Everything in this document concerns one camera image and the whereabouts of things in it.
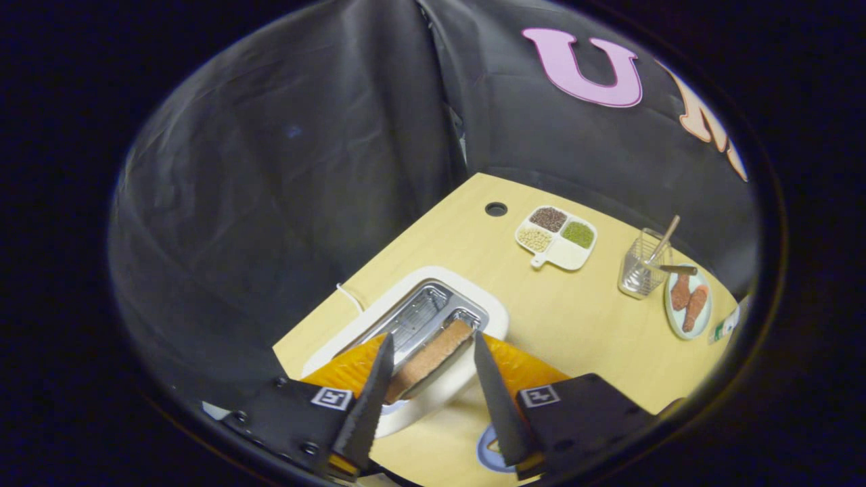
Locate bread slice in toaster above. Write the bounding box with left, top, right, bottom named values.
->
left=386, top=319, right=475, bottom=404

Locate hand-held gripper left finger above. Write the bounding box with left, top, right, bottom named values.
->
left=221, top=331, right=396, bottom=484

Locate white toaster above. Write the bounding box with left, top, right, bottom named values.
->
left=301, top=266, right=509, bottom=439

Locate brown meat patty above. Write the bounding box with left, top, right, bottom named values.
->
left=682, top=285, right=709, bottom=333
left=670, top=273, right=692, bottom=312

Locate light wooden utensil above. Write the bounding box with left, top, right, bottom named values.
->
left=646, top=215, right=681, bottom=264

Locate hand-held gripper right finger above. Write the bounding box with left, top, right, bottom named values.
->
left=472, top=329, right=659, bottom=482

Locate white toaster cable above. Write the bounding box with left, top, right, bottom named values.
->
left=336, top=283, right=366, bottom=315

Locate blue plate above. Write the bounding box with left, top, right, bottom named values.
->
left=476, top=424, right=518, bottom=473

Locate white divided seasoning tray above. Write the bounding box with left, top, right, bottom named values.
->
left=515, top=205, right=599, bottom=272

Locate wire utensil holder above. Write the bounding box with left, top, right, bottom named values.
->
left=618, top=228, right=674, bottom=300

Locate pale green plate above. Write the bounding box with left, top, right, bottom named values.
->
left=664, top=262, right=713, bottom=340

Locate clear water bottle green label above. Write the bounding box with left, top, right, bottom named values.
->
left=708, top=294, right=752, bottom=346

